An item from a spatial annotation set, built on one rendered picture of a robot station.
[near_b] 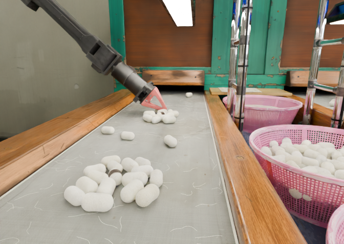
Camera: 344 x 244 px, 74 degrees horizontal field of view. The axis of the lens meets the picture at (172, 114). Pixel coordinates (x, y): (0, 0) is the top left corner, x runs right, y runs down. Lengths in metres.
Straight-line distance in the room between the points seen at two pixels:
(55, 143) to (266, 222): 0.40
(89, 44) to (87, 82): 1.48
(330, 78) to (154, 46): 0.81
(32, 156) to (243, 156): 0.35
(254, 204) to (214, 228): 0.05
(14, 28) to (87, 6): 0.75
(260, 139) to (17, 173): 0.45
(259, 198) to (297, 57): 1.01
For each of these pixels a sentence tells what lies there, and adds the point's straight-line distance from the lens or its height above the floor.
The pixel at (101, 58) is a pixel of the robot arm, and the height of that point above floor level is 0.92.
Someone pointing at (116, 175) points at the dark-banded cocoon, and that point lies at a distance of 0.35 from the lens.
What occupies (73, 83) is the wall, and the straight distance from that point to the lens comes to 2.32.
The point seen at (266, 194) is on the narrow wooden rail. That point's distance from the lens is 0.31.
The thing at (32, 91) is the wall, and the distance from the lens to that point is 2.59.
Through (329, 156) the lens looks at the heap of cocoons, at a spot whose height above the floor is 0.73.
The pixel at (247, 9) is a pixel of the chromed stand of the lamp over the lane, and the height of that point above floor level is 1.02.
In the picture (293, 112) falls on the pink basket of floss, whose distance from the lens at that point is 0.82.
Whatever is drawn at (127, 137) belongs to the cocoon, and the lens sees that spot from 0.52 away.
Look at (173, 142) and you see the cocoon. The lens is 0.47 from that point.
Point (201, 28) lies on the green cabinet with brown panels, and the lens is 1.16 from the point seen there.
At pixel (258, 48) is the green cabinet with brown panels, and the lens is 1.19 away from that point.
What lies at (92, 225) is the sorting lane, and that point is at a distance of 0.30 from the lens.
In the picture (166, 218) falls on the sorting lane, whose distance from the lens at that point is 0.29.
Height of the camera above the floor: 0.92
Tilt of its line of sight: 14 degrees down
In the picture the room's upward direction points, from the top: straight up
